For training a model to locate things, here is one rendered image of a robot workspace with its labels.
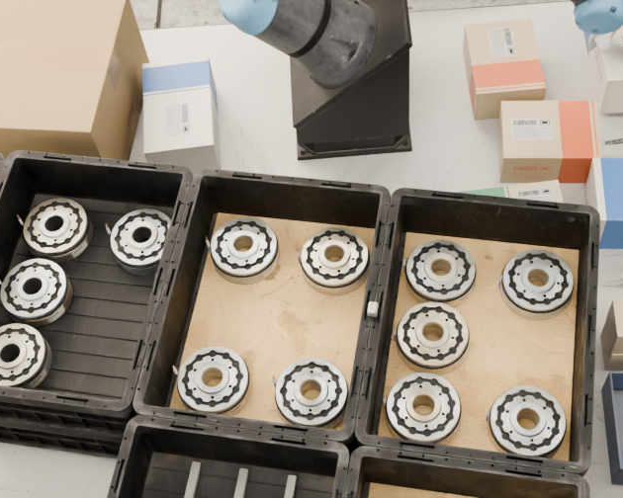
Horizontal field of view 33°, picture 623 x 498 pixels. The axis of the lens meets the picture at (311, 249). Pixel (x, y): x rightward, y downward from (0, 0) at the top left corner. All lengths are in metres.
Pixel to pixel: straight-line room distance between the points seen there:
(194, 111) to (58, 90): 0.23
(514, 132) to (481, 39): 0.21
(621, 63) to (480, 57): 0.24
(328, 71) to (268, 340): 0.45
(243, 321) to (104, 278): 0.24
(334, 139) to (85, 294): 0.51
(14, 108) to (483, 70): 0.80
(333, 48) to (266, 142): 0.29
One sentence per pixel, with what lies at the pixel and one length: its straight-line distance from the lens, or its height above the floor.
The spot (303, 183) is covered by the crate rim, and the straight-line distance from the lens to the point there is 1.56.
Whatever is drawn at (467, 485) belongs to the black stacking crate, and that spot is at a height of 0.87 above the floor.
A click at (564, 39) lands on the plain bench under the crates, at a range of 2.04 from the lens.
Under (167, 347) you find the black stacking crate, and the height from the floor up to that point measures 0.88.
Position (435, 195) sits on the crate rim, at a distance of 1.54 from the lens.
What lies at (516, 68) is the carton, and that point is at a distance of 1.89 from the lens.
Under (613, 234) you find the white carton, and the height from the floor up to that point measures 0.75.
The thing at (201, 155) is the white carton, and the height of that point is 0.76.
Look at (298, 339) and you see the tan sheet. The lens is 1.54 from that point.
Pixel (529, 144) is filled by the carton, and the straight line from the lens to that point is 1.79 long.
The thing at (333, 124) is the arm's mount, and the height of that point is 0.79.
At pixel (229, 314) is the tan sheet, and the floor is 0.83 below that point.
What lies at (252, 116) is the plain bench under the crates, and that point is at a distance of 1.93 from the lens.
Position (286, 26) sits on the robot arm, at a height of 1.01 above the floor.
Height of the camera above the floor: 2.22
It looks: 59 degrees down
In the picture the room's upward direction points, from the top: 9 degrees counter-clockwise
